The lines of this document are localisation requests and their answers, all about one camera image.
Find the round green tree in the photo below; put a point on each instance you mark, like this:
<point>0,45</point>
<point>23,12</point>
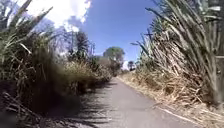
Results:
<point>114,54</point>

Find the small dark tree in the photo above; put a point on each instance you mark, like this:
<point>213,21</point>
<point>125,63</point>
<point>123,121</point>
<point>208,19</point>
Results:
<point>131,65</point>

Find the dark tall tree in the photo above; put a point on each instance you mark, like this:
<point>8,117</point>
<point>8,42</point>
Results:
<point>82,45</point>

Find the grey asphalt path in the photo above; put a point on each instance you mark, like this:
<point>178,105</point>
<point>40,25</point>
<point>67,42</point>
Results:
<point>121,103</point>

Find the tall flax plants with dry leaves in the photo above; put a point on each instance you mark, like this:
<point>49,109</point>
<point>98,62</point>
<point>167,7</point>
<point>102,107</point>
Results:
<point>186,56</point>

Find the tall green flax bushes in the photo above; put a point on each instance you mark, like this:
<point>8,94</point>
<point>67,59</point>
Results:
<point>36,73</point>

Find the dry grass verge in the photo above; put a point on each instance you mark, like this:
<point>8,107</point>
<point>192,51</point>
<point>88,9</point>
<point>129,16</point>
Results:
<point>180,101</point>

